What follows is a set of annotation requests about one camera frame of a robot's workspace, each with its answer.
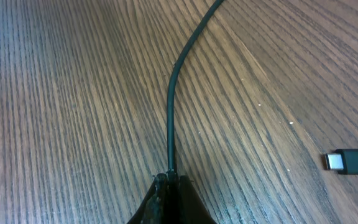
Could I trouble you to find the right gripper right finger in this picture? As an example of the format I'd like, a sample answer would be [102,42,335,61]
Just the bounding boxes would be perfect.
[173,175,216,224]

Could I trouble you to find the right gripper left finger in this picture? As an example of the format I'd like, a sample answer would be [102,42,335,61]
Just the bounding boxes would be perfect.
[127,173,168,224]

